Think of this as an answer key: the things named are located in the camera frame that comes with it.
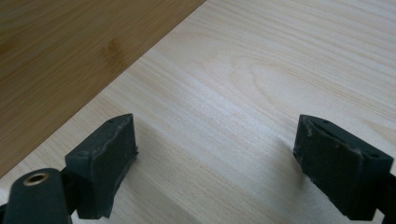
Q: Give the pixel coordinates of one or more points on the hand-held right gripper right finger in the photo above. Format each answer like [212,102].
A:
[336,168]

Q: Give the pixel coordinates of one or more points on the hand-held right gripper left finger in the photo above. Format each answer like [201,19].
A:
[102,161]

